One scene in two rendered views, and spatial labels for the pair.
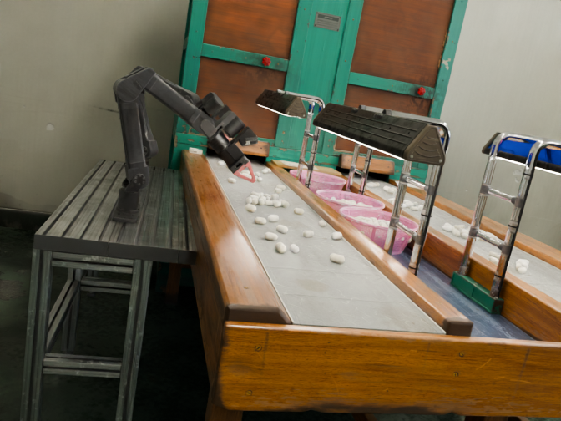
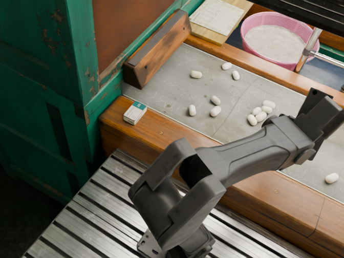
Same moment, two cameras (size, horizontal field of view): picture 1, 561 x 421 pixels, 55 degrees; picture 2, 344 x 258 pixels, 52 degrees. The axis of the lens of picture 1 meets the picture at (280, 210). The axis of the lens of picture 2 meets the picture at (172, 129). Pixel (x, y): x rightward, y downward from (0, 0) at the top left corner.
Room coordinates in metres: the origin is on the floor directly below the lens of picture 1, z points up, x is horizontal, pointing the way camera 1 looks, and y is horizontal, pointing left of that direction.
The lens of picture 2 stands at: (2.09, 0.85, 1.49)
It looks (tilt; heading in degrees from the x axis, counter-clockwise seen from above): 53 degrees down; 307
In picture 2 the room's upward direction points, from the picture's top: 9 degrees clockwise
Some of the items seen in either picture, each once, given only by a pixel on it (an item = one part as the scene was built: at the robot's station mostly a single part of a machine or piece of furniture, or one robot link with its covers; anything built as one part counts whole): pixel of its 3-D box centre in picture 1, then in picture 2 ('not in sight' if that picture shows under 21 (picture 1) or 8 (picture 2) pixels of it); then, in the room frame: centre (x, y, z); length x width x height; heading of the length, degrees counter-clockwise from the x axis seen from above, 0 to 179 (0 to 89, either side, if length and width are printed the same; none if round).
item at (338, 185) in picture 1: (315, 185); (275, 46); (2.45, -0.14, 0.72); 0.27 x 0.27 x 0.10
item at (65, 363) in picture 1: (109, 281); not in sight; (1.89, 0.59, 0.31); 1.20 x 0.29 x 0.63; 13
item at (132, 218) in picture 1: (128, 200); not in sight; (1.61, 0.47, 0.71); 0.20 x 0.07 x 0.08; 13
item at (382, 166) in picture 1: (366, 164); not in sight; (2.79, -0.40, 0.83); 0.30 x 0.06 x 0.07; 105
